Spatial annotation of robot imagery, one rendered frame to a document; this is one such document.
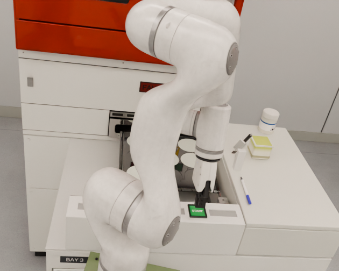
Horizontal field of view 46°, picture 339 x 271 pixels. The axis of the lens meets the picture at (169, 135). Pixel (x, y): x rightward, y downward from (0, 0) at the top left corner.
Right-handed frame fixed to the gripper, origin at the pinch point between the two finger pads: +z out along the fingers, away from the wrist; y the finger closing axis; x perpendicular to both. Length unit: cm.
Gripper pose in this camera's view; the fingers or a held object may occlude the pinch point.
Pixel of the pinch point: (200, 201)
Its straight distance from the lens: 125.5
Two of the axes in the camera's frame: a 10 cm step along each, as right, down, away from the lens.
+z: -1.2, 9.3, 3.4
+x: 9.9, 0.8, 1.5
